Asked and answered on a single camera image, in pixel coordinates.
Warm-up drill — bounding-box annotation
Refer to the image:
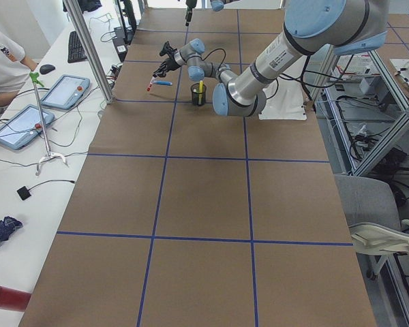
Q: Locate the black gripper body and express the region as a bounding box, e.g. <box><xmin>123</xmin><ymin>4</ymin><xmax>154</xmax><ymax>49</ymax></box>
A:
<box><xmin>163</xmin><ymin>48</ymin><xmax>181</xmax><ymax>72</ymax></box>
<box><xmin>185</xmin><ymin>0</ymin><xmax>196</xmax><ymax>27</ymax></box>

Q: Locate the blue marker pen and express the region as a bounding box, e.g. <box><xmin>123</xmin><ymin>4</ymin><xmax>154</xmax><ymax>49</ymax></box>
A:
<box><xmin>153</xmin><ymin>80</ymin><xmax>172</xmax><ymax>86</ymax></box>

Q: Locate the red capped white marker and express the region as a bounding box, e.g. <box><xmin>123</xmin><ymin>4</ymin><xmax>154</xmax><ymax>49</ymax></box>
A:
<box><xmin>147</xmin><ymin>76</ymin><xmax>155</xmax><ymax>92</ymax></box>

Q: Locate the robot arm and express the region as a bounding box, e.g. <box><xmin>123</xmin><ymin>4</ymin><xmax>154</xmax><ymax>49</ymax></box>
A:
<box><xmin>185</xmin><ymin>0</ymin><xmax>237</xmax><ymax>27</ymax></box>

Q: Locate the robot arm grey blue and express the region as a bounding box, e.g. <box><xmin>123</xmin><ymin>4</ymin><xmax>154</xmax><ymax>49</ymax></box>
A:
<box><xmin>153</xmin><ymin>0</ymin><xmax>390</xmax><ymax>116</ymax></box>

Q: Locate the yellow highlighter pen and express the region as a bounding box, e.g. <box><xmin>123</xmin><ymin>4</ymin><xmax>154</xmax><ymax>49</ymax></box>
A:
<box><xmin>198</xmin><ymin>80</ymin><xmax>204</xmax><ymax>106</ymax></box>

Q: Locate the black mesh pen cup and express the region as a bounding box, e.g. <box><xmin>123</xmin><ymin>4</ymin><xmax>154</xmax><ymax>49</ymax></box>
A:
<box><xmin>190</xmin><ymin>83</ymin><xmax>207</xmax><ymax>106</ymax></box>

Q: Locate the black keyboard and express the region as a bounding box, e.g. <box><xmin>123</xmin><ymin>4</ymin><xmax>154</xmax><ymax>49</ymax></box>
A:
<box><xmin>67</xmin><ymin>31</ymin><xmax>87</xmax><ymax>63</ymax></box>

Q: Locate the teach pendant tablet far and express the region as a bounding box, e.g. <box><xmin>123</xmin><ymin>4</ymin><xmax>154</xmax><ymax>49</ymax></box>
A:
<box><xmin>40</xmin><ymin>74</ymin><xmax>90</xmax><ymax>110</ymax></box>

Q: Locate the teach pendant tablet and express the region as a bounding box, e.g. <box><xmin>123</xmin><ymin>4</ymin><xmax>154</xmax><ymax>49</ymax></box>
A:
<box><xmin>40</xmin><ymin>74</ymin><xmax>90</xmax><ymax>110</ymax></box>
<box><xmin>0</xmin><ymin>104</ymin><xmax>42</xmax><ymax>151</ymax></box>

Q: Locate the black computer mouse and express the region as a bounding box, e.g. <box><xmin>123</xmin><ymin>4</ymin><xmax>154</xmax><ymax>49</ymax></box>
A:
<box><xmin>39</xmin><ymin>64</ymin><xmax>56</xmax><ymax>75</ymax></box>

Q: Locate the teach pendant tablet near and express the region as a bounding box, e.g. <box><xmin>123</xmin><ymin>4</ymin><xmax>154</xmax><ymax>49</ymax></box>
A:
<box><xmin>0</xmin><ymin>104</ymin><xmax>42</xmax><ymax>151</ymax></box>

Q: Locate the person in white shirt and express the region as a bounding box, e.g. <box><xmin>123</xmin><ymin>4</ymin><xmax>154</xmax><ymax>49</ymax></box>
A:
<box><xmin>0</xmin><ymin>31</ymin><xmax>37</xmax><ymax>108</ymax></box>

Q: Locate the small black square device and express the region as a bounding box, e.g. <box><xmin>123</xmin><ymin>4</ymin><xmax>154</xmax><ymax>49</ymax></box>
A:
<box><xmin>16</xmin><ymin>186</ymin><xmax>31</xmax><ymax>201</ymax></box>

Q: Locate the folded blue umbrella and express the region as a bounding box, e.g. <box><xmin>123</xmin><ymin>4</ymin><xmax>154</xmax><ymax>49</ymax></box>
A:
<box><xmin>0</xmin><ymin>216</ymin><xmax>23</xmax><ymax>246</ymax></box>

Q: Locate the grey office chair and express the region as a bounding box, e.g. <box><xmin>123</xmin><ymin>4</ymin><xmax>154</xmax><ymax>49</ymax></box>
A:
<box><xmin>334</xmin><ymin>174</ymin><xmax>409</xmax><ymax>280</ymax></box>

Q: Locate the red cylinder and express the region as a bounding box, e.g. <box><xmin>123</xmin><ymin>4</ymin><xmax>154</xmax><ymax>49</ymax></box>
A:
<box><xmin>0</xmin><ymin>286</ymin><xmax>31</xmax><ymax>312</ymax></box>

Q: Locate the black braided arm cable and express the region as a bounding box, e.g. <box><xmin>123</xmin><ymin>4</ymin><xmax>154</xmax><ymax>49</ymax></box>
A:
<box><xmin>200</xmin><ymin>47</ymin><xmax>314</xmax><ymax>103</ymax></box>

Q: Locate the aluminium frame post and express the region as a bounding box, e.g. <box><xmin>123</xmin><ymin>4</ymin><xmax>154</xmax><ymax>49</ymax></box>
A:
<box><xmin>63</xmin><ymin>0</ymin><xmax>113</xmax><ymax>104</ymax></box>

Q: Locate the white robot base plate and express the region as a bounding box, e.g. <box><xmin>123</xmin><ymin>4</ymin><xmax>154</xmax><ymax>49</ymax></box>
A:
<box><xmin>259</xmin><ymin>79</ymin><xmax>307</xmax><ymax>121</ymax></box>

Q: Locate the green handled reacher grabber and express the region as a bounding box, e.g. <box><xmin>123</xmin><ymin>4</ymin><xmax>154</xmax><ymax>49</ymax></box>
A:
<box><xmin>29</xmin><ymin>72</ymin><xmax>68</xmax><ymax>176</ymax></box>

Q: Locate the aluminium frame rack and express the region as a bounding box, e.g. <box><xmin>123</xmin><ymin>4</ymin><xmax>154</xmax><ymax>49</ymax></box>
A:
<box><xmin>313</xmin><ymin>13</ymin><xmax>409</xmax><ymax>327</ymax></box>

